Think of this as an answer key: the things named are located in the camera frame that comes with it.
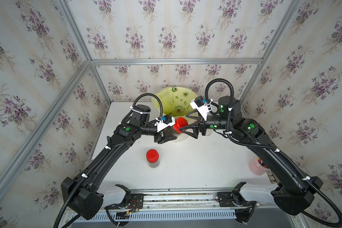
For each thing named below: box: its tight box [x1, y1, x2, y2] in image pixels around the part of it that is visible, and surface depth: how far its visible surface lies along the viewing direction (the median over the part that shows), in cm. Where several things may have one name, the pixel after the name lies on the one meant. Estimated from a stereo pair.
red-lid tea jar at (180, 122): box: [172, 117, 189, 134], surface depth 60 cm
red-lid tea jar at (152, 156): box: [146, 149, 160, 169], surface depth 80 cm
